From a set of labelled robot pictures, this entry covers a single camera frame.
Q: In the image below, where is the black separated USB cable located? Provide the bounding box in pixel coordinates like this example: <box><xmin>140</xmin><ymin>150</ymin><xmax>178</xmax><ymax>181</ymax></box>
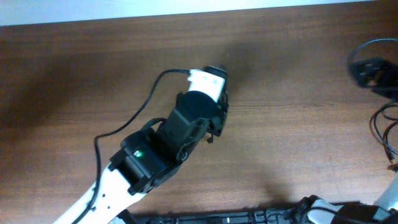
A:
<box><xmin>369</xmin><ymin>101</ymin><xmax>398</xmax><ymax>172</ymax></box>

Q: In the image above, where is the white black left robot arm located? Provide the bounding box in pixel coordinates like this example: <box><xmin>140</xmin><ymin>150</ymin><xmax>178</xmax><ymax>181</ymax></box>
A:
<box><xmin>56</xmin><ymin>91</ymin><xmax>228</xmax><ymax>223</ymax></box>

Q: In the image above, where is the black right camera cable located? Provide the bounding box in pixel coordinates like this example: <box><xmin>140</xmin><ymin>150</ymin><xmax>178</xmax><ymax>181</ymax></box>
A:
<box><xmin>346</xmin><ymin>37</ymin><xmax>398</xmax><ymax>82</ymax></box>

